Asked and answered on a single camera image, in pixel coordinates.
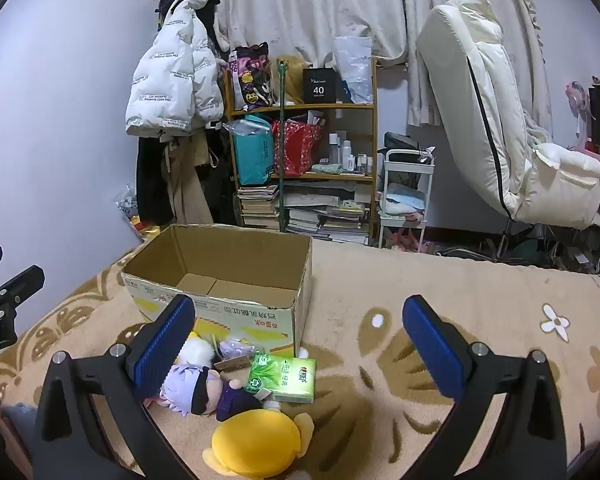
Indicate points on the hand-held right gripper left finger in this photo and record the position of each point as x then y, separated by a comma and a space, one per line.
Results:
165, 345

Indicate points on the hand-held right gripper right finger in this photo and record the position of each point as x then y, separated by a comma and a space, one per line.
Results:
430, 345

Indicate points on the lavender-haired blindfolded plush doll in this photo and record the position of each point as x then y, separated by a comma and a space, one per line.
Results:
207, 390

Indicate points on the cardboard box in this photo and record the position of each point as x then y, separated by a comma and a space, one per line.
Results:
260, 317

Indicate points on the green tissue pack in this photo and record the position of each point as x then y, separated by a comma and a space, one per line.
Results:
280, 377

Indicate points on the yellow plush toy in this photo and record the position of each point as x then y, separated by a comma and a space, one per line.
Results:
255, 440

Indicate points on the beige floral blanket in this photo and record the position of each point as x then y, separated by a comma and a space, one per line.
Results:
380, 285

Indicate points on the pink items under cart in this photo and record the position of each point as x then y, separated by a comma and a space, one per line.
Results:
405, 241

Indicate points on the red and yellow packet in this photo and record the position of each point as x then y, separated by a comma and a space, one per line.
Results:
145, 227

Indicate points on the clear bag of small things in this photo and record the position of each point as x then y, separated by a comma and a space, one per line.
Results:
128, 204

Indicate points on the blue and white cloth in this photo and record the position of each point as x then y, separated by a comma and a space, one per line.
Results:
402, 197

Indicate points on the white trolley cart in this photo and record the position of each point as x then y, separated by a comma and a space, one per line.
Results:
430, 185

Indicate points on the beige coat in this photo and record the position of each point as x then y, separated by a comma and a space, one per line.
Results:
185, 185

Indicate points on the black coat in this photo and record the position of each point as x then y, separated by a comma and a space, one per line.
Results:
150, 180

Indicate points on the narrow stack of books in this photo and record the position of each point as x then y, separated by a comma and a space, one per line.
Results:
257, 207

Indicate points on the green cloth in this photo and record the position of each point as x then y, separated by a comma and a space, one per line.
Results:
327, 168

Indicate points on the black bag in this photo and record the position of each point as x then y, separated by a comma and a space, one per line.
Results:
400, 142

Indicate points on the row of cosmetic bottles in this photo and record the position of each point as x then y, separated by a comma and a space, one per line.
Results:
347, 152

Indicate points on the teal bag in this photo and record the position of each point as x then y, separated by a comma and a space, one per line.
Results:
252, 152

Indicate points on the green pole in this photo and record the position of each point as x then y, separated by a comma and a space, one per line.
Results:
282, 160

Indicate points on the red bag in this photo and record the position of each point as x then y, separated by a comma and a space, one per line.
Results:
297, 147

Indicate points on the wooden shelf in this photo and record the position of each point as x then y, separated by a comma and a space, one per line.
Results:
352, 120

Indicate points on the white recliner chair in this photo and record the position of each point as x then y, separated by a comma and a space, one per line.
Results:
495, 110

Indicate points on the white puffer jacket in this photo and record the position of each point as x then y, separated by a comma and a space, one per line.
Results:
170, 70

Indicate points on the colourful printed bag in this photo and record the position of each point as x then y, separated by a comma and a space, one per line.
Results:
247, 77

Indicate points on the black box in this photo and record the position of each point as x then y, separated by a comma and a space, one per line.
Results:
321, 85

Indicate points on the white plastic bag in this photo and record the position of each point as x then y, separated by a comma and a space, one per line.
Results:
355, 67

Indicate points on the pink fan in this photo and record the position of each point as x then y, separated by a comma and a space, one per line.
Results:
577, 97

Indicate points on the tan fuzzy item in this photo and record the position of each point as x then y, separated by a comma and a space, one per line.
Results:
292, 82

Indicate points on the white floral curtain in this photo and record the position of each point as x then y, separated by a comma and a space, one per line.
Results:
305, 5

